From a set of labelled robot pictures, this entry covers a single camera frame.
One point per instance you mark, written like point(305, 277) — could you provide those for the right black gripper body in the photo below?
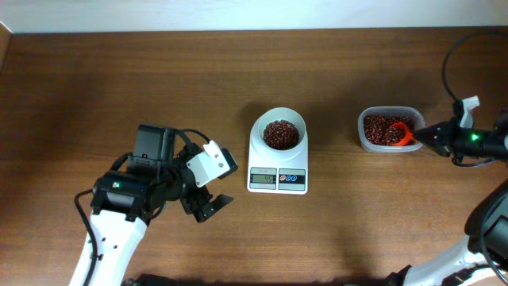
point(451, 139)

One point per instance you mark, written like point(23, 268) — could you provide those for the white digital kitchen scale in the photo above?
point(277, 171)

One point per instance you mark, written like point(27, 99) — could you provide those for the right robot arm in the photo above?
point(482, 252)

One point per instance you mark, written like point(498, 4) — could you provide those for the clear plastic container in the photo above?
point(401, 111)

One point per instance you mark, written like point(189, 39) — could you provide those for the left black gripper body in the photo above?
point(182, 183)

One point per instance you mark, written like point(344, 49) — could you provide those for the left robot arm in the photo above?
point(165, 166)

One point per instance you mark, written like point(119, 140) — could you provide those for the red beans in bowl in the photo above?
point(281, 135)

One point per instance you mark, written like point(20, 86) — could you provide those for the red adzuki beans in container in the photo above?
point(375, 126)

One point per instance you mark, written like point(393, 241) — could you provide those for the orange measuring scoop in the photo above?
point(398, 135)

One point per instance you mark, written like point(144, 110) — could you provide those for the white round bowl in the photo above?
point(282, 113)

